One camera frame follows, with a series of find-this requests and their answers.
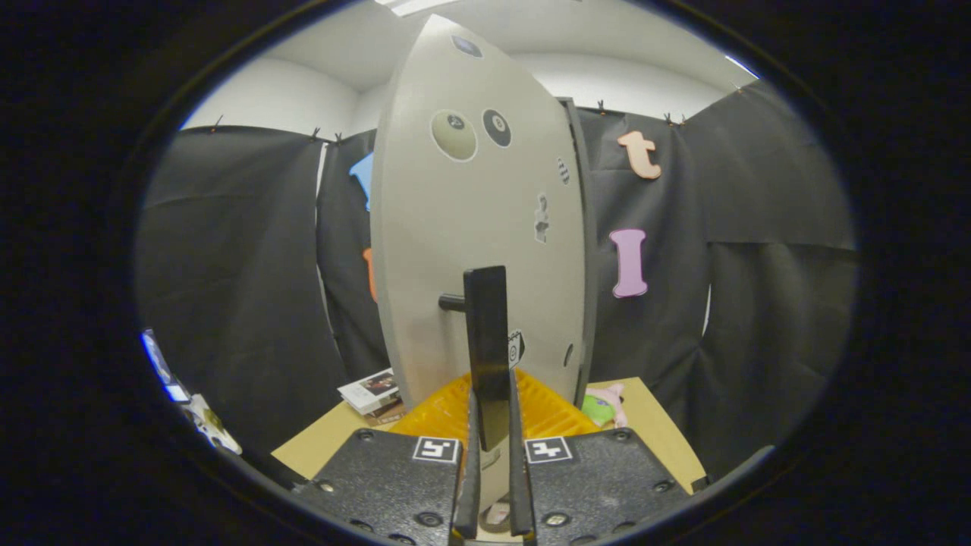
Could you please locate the long ceiling light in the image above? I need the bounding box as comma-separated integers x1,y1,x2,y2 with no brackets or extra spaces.
376,0,456,17

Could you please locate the white book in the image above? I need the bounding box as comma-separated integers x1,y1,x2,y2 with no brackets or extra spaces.
338,369,400,416

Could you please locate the blue white screen object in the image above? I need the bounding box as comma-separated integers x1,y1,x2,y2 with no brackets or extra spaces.
140,328,190,403

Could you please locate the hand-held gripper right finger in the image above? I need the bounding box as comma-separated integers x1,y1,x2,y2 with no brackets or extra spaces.
507,369,697,546

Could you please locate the grey shoe cabinet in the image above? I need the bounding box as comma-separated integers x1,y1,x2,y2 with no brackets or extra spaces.
560,96,599,408

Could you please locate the black backdrop cloth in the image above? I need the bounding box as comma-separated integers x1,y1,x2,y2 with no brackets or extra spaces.
137,80,862,482

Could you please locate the white patterned object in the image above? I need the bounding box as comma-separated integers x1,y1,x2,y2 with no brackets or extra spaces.
186,393,242,456

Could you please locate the grey shoe cabinet door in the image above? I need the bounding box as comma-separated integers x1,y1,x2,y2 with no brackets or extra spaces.
370,14,586,505

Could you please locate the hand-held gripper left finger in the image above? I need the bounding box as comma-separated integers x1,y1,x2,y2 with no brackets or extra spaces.
300,370,483,546

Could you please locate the brown book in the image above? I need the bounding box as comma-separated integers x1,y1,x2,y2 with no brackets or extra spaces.
366,400,407,426

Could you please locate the green pink plush toy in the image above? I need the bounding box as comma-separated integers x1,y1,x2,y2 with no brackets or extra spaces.
583,383,629,428

